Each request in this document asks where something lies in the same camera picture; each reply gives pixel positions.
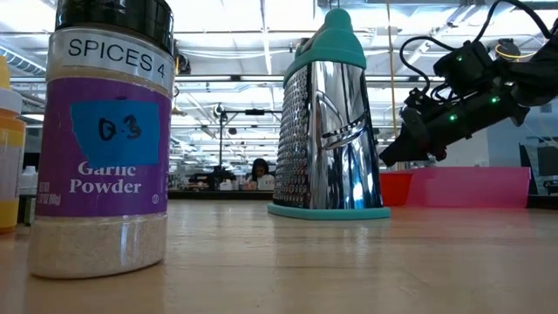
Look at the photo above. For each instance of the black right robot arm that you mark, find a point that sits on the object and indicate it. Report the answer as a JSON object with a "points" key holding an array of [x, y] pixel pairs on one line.
{"points": [[540, 83]]}

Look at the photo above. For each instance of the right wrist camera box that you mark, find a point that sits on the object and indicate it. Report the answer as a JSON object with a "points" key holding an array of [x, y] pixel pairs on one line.
{"points": [[466, 65]]}

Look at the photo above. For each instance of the steel box grater teal trim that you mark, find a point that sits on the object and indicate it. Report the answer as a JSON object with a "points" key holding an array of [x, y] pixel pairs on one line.
{"points": [[331, 144]]}

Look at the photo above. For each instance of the garlic powder spice jar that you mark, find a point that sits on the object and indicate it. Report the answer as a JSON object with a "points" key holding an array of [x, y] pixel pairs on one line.
{"points": [[100, 144]]}

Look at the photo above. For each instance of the yellow mustard bottle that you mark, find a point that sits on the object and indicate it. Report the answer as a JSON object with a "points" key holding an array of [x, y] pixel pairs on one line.
{"points": [[9, 144]]}

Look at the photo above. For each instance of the small white-capped dropper bottle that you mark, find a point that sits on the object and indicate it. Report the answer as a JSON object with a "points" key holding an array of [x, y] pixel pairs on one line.
{"points": [[29, 179]]}

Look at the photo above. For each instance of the black aluminium table frame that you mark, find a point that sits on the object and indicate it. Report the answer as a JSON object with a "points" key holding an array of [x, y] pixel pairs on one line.
{"points": [[218, 195]]}

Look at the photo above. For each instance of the person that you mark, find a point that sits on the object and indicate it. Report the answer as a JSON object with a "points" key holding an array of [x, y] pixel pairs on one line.
{"points": [[260, 172]]}

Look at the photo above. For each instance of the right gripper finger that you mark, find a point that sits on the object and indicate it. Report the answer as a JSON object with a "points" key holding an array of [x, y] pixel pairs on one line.
{"points": [[394, 161], [414, 144]]}

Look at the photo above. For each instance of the black computer monitor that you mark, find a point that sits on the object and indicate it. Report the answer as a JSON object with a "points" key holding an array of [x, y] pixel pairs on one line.
{"points": [[547, 161]]}

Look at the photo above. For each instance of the pink plastic bin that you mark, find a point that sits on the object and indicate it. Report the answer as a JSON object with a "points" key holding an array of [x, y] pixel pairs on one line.
{"points": [[471, 187]]}

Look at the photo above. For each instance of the black overhead camera stand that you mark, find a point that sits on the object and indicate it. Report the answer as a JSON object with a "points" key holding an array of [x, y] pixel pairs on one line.
{"points": [[220, 139]]}

